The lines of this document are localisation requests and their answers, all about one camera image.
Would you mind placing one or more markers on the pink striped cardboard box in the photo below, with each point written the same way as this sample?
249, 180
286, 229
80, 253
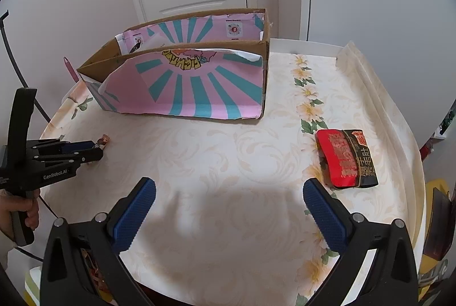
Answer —
199, 92

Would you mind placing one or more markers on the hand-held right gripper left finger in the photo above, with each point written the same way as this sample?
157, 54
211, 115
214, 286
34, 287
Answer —
137, 210

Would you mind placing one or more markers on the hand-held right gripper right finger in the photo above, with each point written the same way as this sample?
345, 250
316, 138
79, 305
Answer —
324, 217

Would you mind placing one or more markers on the person's left hand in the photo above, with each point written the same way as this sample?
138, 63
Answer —
32, 215

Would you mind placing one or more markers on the yellow bag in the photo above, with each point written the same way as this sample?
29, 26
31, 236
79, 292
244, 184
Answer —
433, 270

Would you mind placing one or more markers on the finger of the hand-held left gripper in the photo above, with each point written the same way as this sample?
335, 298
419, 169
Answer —
76, 145
87, 158

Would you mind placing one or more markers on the dark brown board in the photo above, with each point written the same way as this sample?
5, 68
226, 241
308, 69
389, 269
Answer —
438, 224

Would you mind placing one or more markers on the black curved pole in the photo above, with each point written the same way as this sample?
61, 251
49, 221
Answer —
14, 67

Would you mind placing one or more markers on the small brown candy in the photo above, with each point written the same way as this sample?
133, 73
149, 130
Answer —
104, 140

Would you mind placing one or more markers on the red and black snack packet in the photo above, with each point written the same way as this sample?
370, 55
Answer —
338, 156

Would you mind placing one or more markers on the pink plastic stick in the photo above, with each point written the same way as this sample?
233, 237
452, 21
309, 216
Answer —
70, 69

